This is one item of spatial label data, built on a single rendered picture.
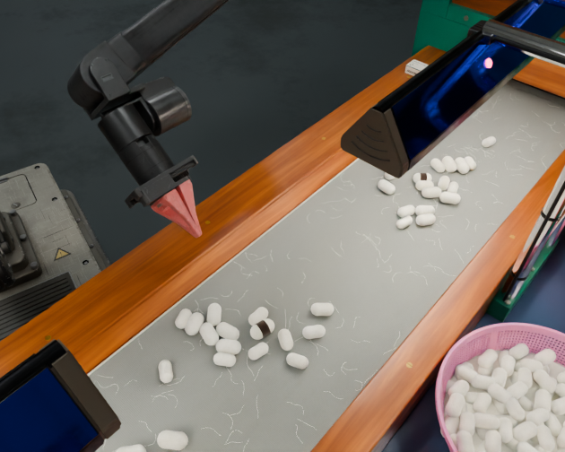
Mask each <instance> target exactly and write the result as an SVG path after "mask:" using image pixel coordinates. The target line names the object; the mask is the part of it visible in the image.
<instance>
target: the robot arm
mask: <svg viewBox="0 0 565 452"><path fill-rule="evenodd" d="M228 1H230V0H165V1H163V2H162V3H161V4H159V5H158V6H156V7H155V8H154V9H152V10H151V11H150V12H148V13H147V14H146V15H145V16H143V17H142V18H141V19H139V20H138V21H137V22H135V23H134V24H132V25H131V26H130V27H128V28H127V29H126V30H123V31H120V32H119V33H118V34H116V35H115V36H114V37H112V38H111V39H109V40H108V41H103V42H102V43H101V44H99V45H98V46H97V47H96V48H95V49H93V50H92V51H90V52H89V53H88V54H86V55H85V56H84V57H83V59H82V60H81V62H80V63H79V65H78V66H77V67H76V69H75V70H74V72H73V74H72V75H71V77H70V78H69V80H68V83H67V90H68V93H69V95H70V97H71V99H72V100H73V101H74V102H75V103H76V104H77V105H78V106H80V107H82V108H83V109H84V111H86V113H87V114H88V116H89V117H90V119H91V120H93V119H95V118H98V117H101V121H100V122H99V123H98V128H99V129H100V131H101V132H102V133H103V134H104V136H105V137H106V139H107V140H108V141H109V143H110V145H111V146H112V148H113V149H114V150H115V152H116V153H117V155H118V156H119V158H120V159H121V161H122V162H123V163H124V164H125V166H126V168H127V169H128V170H129V172H130V173H131V175H132V176H133V178H134V179H135V181H136V182H137V184H138V185H139V187H137V188H136V189H135V190H133V192H132V193H131V194H130V195H129V196H128V197H127V199H126V200H125V203H126V204H127V206H128V207H129V209H130V208H132V207H133V206H134V205H135V204H137V203H140V202H141V204H142V205H143V207H145V206H147V205H149V206H150V207H151V208H152V209H153V210H154V211H155V212H156V213H158V214H160V215H162V216H164V217H166V218H167V219H169V220H171V221H173V222H175V223H176V224H178V225H179V226H181V227H182V228H183V229H184V230H186V231H187V232H189V233H190V234H191V235H192V236H194V237H195V238H198V237H200V236H201V235H202V231H201V228H200V225H199V221H198V219H197V216H196V207H195V200H194V193H193V186H192V183H191V180H192V179H191V178H190V177H189V176H188V174H189V173H188V172H189V171H188V169H190V168H191V167H192V168H193V167H194V166H195V165H196V164H198V161H197V160H196V158H195V156H194V155H192V156H190V157H188V158H187V159H185V160H183V161H182V162H180V163H178V164H177V165H174V163H173V162H172V160H171V159H170V157H169V155H168V154H167V153H166V152H165V151H164V149H163V148H162V146H161V144H160V143H159V141H158V140H157V139H156V138H155V136H159V135H161V134H163V133H165V132H167V131H169V130H170V129H172V128H174V127H176V126H179V125H181V124H183V123H184V122H186V121H188V120H189V119H190V118H191V115H192V109H191V105H190V102H189V100H188V98H187V95H186V94H185V93H184V92H183V91H182V90H181V89H180V88H179V87H178V86H176V85H175V83H174V82H173V81H172V80H171V79H170V78H169V77H167V76H164V77H160V78H159V79H156V80H153V81H150V82H147V83H140V84H138V85H136V86H134V87H132V88H129V87H128V86H127V85H128V84H129V83H130V82H132V81H133V80H134V79H135V78H136V77H137V76H138V75H140V74H141V73H142V72H143V71H144V70H145V69H146V68H147V67H149V66H150V65H152V63H154V62H155V61H156V60H157V59H159V58H160V57H161V56H162V55H164V54H165V53H166V52H167V51H168V50H170V49H171V48H172V47H174V46H175V45H176V44H177V43H178V42H180V41H181V40H182V39H183V38H184V37H185V36H186V35H187V34H189V33H190V32H191V31H192V30H194V29H195V28H196V27H197V26H199V25H200V24H201V23H202V22H204V21H205V20H206V19H207V18H208V17H210V16H211V15H212V14H213V13H215V12H216V11H217V10H218V9H220V8H221V7H222V6H223V5H224V4H226V3H227V2H228Z"/></svg>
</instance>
